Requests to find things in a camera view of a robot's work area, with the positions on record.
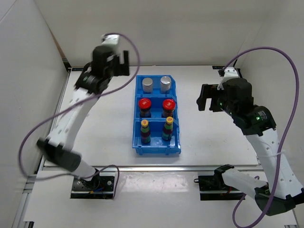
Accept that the red-lidded sauce jar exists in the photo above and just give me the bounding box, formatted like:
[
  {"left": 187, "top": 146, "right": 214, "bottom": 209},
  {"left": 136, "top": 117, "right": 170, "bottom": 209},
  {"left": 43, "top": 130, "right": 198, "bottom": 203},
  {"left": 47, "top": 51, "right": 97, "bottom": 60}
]
[
  {"left": 138, "top": 98, "right": 152, "bottom": 118},
  {"left": 162, "top": 99, "right": 176, "bottom": 118}
]

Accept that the yellow-capped sauce bottle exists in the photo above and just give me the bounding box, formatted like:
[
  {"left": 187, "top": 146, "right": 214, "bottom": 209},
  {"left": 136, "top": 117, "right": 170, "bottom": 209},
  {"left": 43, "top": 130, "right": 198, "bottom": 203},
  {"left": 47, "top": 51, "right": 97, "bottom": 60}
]
[
  {"left": 162, "top": 116, "right": 174, "bottom": 141},
  {"left": 141, "top": 119, "right": 151, "bottom": 143}
]

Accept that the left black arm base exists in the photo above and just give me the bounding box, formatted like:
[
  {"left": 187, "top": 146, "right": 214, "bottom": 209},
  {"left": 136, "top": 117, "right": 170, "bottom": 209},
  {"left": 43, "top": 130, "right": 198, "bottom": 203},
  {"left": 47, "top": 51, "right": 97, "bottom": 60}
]
[{"left": 70, "top": 170, "right": 120, "bottom": 200}]

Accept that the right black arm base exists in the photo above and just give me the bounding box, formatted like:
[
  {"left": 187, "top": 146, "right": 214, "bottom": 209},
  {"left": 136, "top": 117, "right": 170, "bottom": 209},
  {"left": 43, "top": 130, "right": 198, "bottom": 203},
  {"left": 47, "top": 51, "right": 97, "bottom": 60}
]
[{"left": 193, "top": 164, "right": 243, "bottom": 201}]

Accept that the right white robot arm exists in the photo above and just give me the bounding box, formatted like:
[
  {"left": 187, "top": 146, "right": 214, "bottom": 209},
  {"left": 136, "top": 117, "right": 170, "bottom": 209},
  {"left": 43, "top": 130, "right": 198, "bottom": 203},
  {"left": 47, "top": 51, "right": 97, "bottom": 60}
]
[{"left": 196, "top": 78, "right": 304, "bottom": 216}]

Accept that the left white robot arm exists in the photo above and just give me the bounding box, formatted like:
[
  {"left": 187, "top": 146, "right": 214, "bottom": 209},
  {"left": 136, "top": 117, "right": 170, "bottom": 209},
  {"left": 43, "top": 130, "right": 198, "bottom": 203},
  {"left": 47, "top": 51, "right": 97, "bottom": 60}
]
[{"left": 37, "top": 46, "right": 130, "bottom": 190}]

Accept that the blue three-compartment plastic bin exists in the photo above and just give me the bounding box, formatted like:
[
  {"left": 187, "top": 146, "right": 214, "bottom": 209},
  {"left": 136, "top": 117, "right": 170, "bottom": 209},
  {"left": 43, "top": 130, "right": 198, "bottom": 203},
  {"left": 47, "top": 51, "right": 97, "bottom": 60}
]
[{"left": 132, "top": 75, "right": 181, "bottom": 155}]

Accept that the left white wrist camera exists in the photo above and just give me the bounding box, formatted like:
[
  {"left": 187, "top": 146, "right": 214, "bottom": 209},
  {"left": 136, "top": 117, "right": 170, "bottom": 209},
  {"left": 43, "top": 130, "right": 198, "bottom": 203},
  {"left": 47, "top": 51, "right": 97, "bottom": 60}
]
[{"left": 101, "top": 35, "right": 120, "bottom": 52}]

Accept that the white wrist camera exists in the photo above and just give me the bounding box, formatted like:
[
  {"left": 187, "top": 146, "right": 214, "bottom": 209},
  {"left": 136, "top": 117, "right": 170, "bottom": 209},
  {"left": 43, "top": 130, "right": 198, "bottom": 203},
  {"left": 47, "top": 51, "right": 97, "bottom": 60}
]
[
  {"left": 101, "top": 35, "right": 120, "bottom": 52},
  {"left": 217, "top": 67, "right": 239, "bottom": 90}
]

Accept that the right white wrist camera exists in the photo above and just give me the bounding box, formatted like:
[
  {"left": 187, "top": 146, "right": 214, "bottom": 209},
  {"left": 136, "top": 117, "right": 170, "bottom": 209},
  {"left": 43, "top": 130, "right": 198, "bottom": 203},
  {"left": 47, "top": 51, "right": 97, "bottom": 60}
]
[{"left": 217, "top": 67, "right": 239, "bottom": 90}]

